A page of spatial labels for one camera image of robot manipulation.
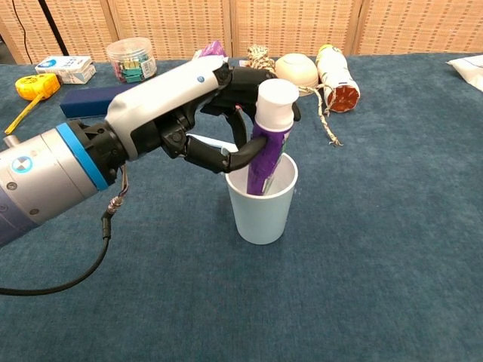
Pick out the white bottle with orange base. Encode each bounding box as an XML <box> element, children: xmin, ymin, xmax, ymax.
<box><xmin>315</xmin><ymin>44</ymin><xmax>361</xmax><ymax>113</ymax></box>

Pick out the pale blue plastic cup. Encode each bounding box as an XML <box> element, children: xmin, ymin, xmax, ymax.
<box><xmin>225</xmin><ymin>152</ymin><xmax>299</xmax><ymax>246</ymax></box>

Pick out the navy blue rectangular box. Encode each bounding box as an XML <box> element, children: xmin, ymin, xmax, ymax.
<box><xmin>60</xmin><ymin>83</ymin><xmax>140</xmax><ymax>120</ymax></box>

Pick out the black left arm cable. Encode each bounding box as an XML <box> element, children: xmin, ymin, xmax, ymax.
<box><xmin>0</xmin><ymin>165</ymin><xmax>131</xmax><ymax>297</ymax></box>

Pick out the thin black hanging cable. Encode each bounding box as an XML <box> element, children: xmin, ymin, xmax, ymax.
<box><xmin>11</xmin><ymin>0</ymin><xmax>35</xmax><ymax>65</ymax></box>

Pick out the yellow tape measure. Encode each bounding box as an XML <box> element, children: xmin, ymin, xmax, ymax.
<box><xmin>4</xmin><ymin>73</ymin><xmax>62</xmax><ymax>136</ymax></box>

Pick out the black slanted stand pole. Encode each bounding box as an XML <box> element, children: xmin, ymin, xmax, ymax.
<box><xmin>37</xmin><ymin>0</ymin><xmax>69</xmax><ymax>57</ymax></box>

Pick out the white blue small carton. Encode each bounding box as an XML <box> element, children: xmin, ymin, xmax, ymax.
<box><xmin>35</xmin><ymin>55</ymin><xmax>97</xmax><ymax>84</ymax></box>

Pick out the purple white toothpaste tube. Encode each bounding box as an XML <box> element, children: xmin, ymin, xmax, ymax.
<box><xmin>247</xmin><ymin>78</ymin><xmax>300</xmax><ymax>198</ymax></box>

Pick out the woven bamboo folding screen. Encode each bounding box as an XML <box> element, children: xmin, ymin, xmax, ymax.
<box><xmin>0</xmin><ymin>0</ymin><xmax>483</xmax><ymax>65</ymax></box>

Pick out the blue table cloth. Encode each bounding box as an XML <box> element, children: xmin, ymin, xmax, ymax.
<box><xmin>0</xmin><ymin>52</ymin><xmax>483</xmax><ymax>362</ymax></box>

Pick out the clear jar of binder clips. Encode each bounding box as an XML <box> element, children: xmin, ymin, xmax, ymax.
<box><xmin>106</xmin><ymin>36</ymin><xmax>158</xmax><ymax>84</ymax></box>

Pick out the braided beige brown rope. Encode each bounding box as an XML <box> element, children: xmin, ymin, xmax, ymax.
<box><xmin>246</xmin><ymin>44</ymin><xmax>344</xmax><ymax>147</ymax></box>

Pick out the purple white snack packet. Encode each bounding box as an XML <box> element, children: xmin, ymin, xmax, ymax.
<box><xmin>194</xmin><ymin>40</ymin><xmax>229</xmax><ymax>61</ymax></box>

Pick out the white plastic bag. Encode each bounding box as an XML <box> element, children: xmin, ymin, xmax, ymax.
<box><xmin>446</xmin><ymin>54</ymin><xmax>483</xmax><ymax>93</ymax></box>

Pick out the beige upturned bowl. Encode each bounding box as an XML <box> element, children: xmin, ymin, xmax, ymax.
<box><xmin>274</xmin><ymin>53</ymin><xmax>318</xmax><ymax>97</ymax></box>

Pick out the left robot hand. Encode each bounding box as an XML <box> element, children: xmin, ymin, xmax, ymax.
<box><xmin>105</xmin><ymin>56</ymin><xmax>302</xmax><ymax>175</ymax></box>

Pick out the light blue toothbrush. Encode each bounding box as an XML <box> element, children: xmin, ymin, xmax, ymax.
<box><xmin>188</xmin><ymin>133</ymin><xmax>231</xmax><ymax>155</ymax></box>

